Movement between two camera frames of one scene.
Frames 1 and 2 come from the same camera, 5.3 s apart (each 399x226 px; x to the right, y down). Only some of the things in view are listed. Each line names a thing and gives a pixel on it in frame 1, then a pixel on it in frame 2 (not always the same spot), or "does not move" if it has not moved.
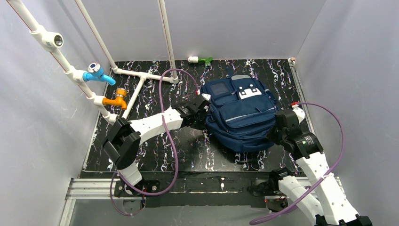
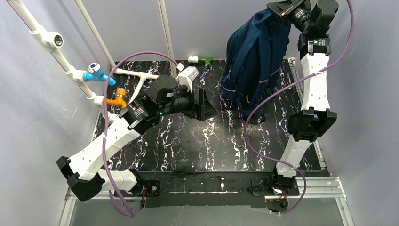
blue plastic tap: (95, 72) does not move
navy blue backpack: (242, 110) → (255, 49)
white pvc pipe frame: (51, 40) does not move
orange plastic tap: (121, 92) does not move
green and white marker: (195, 60) does not move
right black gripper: (278, 133) → (281, 7)
